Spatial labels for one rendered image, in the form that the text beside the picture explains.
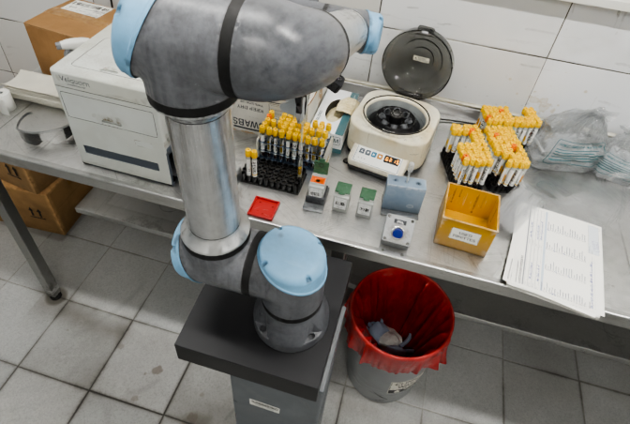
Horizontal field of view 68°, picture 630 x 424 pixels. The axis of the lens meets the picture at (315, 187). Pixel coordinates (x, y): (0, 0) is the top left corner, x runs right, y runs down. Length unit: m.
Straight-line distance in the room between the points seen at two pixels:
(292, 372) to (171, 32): 0.64
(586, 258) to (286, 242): 0.83
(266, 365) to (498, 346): 1.42
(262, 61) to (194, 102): 0.11
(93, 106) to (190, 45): 0.79
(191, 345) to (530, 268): 0.80
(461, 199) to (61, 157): 1.11
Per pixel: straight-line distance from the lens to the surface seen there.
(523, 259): 1.28
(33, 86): 1.78
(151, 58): 0.54
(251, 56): 0.49
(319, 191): 1.22
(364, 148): 1.37
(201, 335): 0.97
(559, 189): 1.55
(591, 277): 1.33
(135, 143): 1.28
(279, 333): 0.90
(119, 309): 2.18
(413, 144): 1.33
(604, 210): 1.56
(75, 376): 2.09
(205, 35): 0.51
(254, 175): 1.29
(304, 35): 0.51
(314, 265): 0.77
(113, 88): 1.21
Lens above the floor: 1.79
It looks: 44 degrees down
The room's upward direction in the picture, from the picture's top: 6 degrees clockwise
